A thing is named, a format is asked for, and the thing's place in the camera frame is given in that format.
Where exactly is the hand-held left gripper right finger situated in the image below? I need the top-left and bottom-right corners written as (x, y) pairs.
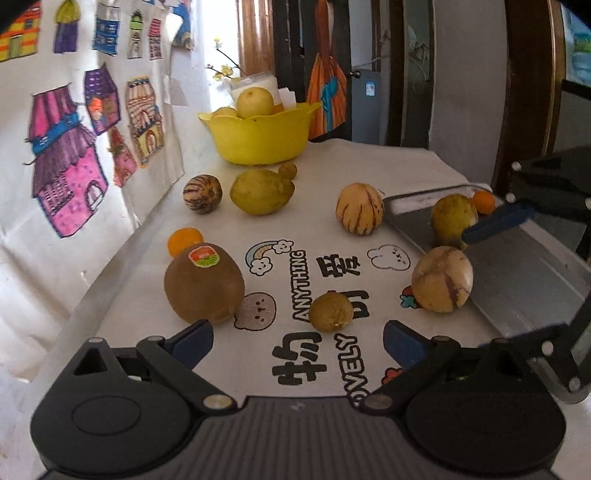
top-left (358, 320), bottom-right (550, 412)

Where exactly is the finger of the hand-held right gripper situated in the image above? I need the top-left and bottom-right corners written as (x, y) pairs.
top-left (462, 145), bottom-right (591, 254)
top-left (508, 295), bottom-right (591, 403)

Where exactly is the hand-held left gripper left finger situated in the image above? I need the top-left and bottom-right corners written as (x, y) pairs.
top-left (60, 319), bottom-right (238, 414)

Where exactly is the small yellow-green mango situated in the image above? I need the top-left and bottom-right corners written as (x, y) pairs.
top-left (430, 194), bottom-right (479, 250)

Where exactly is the metal tray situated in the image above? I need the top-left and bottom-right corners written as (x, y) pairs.
top-left (382, 182), bottom-right (591, 407)

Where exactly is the pale striped pepino melon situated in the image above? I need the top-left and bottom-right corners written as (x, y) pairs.
top-left (411, 246), bottom-right (474, 315)

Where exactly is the small yellow-brown round fruit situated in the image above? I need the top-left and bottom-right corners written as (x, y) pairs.
top-left (308, 292), bottom-right (355, 333)

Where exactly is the orange mandarin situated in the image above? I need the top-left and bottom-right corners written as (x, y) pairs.
top-left (167, 227), bottom-right (204, 259)

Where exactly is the orange-tinted striped pepino melon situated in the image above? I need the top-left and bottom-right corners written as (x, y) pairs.
top-left (335, 183), bottom-right (385, 236)

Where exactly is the large yellow-green mango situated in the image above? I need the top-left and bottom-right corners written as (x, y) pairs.
top-left (230, 169), bottom-right (296, 216)

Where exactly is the small orange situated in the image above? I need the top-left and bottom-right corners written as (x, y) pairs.
top-left (472, 190), bottom-right (497, 215)

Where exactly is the brown kiwi with sticker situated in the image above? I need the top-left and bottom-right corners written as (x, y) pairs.
top-left (164, 241), bottom-right (246, 325)

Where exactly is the dark striped pepino melon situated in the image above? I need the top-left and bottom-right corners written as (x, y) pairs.
top-left (183, 174), bottom-right (223, 215)

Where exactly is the grey appliance with label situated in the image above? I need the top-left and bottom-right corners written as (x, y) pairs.
top-left (349, 69), bottom-right (383, 144)

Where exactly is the printed white tablecloth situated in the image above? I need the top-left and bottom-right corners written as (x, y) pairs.
top-left (18, 138), bottom-right (504, 416)

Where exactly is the yellow plastic bowl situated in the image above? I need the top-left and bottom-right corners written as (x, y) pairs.
top-left (198, 102), bottom-right (322, 166)

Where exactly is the orange dress figure painting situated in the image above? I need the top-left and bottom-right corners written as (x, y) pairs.
top-left (305, 0), bottom-right (349, 141)

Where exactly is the large yellow pear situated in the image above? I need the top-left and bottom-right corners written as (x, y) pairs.
top-left (237, 88), bottom-right (275, 118)

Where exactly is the white plastic cup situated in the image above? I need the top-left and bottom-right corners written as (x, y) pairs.
top-left (229, 72), bottom-right (286, 115)

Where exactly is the yellow flower branch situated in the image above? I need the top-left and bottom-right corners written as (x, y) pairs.
top-left (205, 39), bottom-right (245, 84)

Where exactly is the brown wooden door frame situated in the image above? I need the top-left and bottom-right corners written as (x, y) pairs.
top-left (492, 0), bottom-right (566, 195)

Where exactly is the house print wall cloth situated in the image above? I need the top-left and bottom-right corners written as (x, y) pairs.
top-left (0, 0), bottom-right (211, 241)

